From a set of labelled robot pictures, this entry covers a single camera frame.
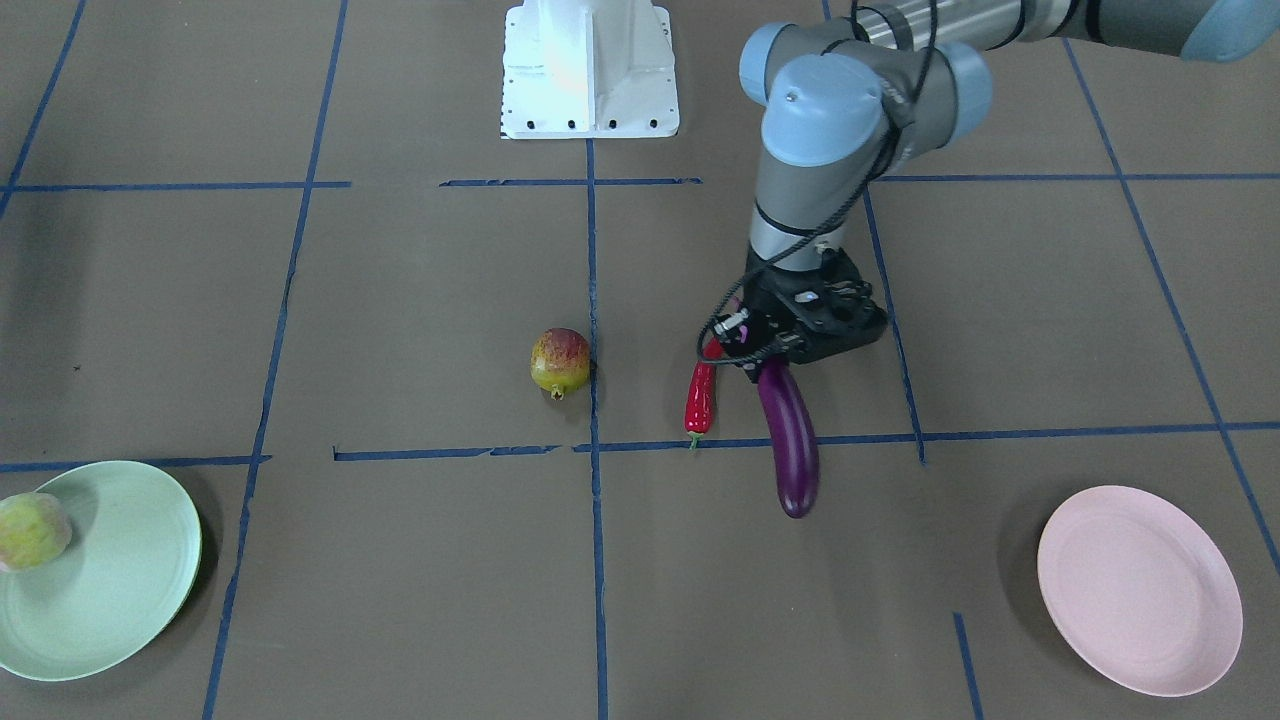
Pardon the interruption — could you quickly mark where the red yellow pomegranate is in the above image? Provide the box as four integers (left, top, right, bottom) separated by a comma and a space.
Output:
530, 327, 593, 400

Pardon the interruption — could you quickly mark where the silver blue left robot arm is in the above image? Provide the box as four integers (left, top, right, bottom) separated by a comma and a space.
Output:
708, 1, 1277, 386

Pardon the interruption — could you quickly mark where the purple eggplant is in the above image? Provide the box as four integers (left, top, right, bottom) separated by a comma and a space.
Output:
756, 356, 820, 519

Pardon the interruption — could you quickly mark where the red chili pepper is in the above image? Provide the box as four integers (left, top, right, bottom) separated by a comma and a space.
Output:
684, 360, 718, 450

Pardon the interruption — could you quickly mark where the pink plate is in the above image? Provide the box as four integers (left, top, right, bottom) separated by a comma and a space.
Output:
1036, 486, 1244, 698

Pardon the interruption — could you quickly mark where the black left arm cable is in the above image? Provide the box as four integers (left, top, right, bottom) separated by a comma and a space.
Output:
696, 0, 941, 366

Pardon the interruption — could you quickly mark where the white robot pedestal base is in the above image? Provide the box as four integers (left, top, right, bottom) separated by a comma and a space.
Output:
500, 1, 681, 140

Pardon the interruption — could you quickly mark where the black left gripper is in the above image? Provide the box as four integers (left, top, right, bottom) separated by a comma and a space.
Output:
712, 247, 890, 380

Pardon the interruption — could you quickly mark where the green plate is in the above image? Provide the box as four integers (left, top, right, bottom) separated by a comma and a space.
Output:
1, 460, 204, 682

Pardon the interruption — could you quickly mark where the pink yellow peach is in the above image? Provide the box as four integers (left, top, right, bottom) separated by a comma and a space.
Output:
1, 492, 73, 573

